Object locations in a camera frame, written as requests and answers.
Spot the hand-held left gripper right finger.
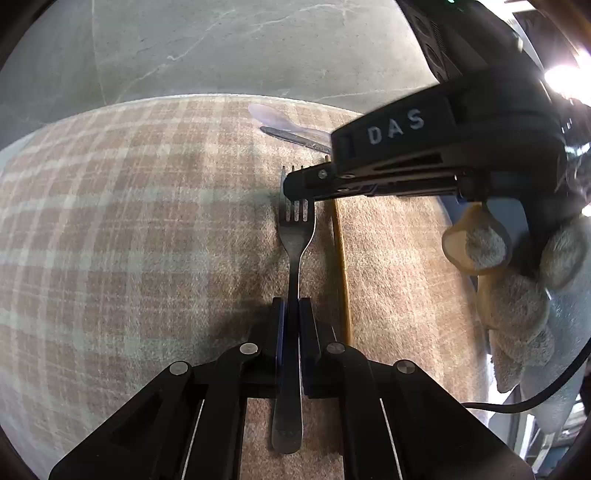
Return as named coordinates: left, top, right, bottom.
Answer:
left=298, top=298, right=534, bottom=480

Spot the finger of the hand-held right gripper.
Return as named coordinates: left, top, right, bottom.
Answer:
left=283, top=159, right=465, bottom=204

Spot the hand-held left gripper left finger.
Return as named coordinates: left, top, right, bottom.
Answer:
left=48, top=298, right=289, bottom=480

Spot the person's right hand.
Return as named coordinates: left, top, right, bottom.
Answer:
left=441, top=203, right=591, bottom=435

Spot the wooden chopstick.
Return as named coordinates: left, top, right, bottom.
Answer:
left=324, top=154, right=354, bottom=344

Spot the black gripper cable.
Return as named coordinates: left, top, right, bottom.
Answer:
left=462, top=342, right=591, bottom=411

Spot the metal fork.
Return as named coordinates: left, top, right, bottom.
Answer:
left=271, top=165, right=316, bottom=454

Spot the clear plastic spoon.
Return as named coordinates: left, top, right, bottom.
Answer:
left=248, top=104, right=333, bottom=144

